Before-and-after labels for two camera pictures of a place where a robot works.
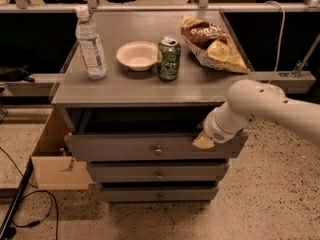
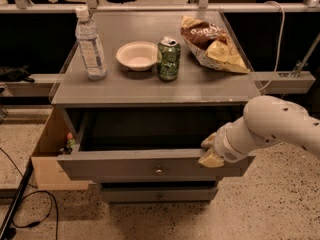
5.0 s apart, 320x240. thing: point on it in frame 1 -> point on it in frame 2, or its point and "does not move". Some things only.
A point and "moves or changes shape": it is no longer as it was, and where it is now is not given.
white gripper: (214, 128) -> (224, 146)
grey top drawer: (149, 147) moves or changes shape
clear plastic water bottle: (90, 45) does not move
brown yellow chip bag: (213, 46) does not move
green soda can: (169, 54) does not move
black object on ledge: (14, 74) does not move
